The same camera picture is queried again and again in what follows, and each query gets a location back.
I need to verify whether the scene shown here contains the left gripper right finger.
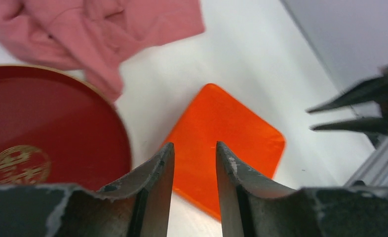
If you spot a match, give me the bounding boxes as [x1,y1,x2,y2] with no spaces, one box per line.
[216,141,388,237]

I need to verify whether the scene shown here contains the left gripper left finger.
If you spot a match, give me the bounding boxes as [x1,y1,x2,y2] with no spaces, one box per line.
[0,143,175,237]

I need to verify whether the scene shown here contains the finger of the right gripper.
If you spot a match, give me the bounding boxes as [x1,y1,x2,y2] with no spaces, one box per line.
[310,117,388,136]
[307,67,388,113]

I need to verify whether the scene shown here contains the orange box lid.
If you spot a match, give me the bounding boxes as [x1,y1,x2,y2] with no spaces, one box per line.
[166,83,286,220]

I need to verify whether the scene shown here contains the round dark red plate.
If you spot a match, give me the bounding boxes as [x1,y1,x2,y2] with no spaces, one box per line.
[0,65,131,190]

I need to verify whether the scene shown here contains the pink cloth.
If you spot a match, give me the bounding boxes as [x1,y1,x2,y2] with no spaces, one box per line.
[0,0,205,102]

